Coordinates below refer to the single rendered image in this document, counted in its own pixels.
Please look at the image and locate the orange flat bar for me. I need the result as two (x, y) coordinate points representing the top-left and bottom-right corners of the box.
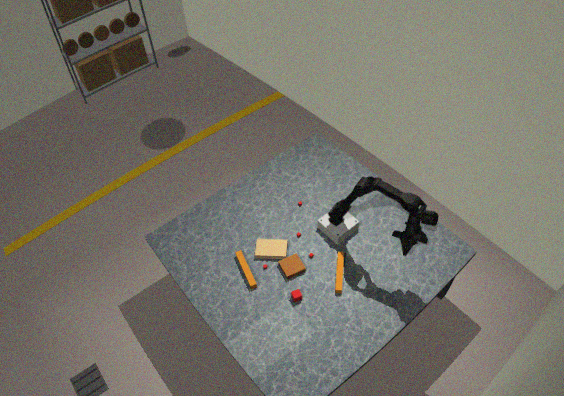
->
(236, 251), (257, 289)
(335, 252), (344, 293)

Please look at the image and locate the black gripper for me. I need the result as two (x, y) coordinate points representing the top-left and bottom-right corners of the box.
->
(392, 220), (428, 256)

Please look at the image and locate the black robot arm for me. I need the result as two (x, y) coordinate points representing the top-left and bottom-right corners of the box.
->
(328, 176), (438, 227)

